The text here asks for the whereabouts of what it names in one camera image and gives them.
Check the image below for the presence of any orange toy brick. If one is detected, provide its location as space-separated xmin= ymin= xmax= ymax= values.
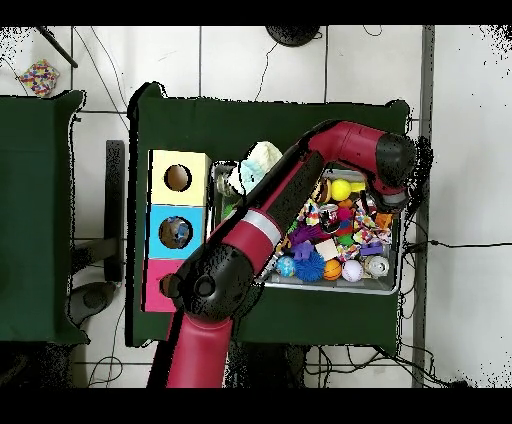
xmin=373 ymin=211 xmax=396 ymax=235

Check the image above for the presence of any mint green cloth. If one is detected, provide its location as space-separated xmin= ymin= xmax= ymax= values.
xmin=238 ymin=141 xmax=284 ymax=193

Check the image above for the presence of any crushed clear plastic bottle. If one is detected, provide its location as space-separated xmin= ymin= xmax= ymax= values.
xmin=163 ymin=219 xmax=192 ymax=246

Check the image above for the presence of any clear mesh bin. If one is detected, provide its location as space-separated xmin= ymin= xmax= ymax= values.
xmin=206 ymin=159 xmax=405 ymax=297

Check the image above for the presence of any wooden box with three holes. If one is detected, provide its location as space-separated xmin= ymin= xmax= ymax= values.
xmin=143 ymin=149 xmax=213 ymax=315

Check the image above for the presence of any yellow tennis ball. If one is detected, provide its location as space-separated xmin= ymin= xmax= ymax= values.
xmin=330 ymin=179 xmax=353 ymax=202

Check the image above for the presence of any crushed silver can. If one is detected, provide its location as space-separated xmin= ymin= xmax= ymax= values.
xmin=363 ymin=255 xmax=391 ymax=279

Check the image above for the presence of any plain wooden cube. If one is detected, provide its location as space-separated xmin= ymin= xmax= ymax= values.
xmin=314 ymin=238 xmax=340 ymax=262

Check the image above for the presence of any colourful patterned cloth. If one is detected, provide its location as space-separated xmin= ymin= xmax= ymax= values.
xmin=297 ymin=199 xmax=321 ymax=227

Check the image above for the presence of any small blue spiky ball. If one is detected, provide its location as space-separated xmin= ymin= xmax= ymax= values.
xmin=294 ymin=250 xmax=327 ymax=283

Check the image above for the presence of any grey metal strip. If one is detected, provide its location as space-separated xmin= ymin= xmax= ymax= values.
xmin=411 ymin=25 xmax=437 ymax=389

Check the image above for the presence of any black round base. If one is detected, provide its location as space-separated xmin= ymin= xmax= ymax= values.
xmin=265 ymin=25 xmax=321 ymax=48

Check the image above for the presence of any dark green side table cloth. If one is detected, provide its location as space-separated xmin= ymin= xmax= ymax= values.
xmin=0 ymin=90 xmax=88 ymax=347

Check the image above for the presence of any black rod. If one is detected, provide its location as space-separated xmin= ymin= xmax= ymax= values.
xmin=35 ymin=26 xmax=79 ymax=69

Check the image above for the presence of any colourful patterned packet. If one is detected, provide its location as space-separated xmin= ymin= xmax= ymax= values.
xmin=17 ymin=59 xmax=61 ymax=99

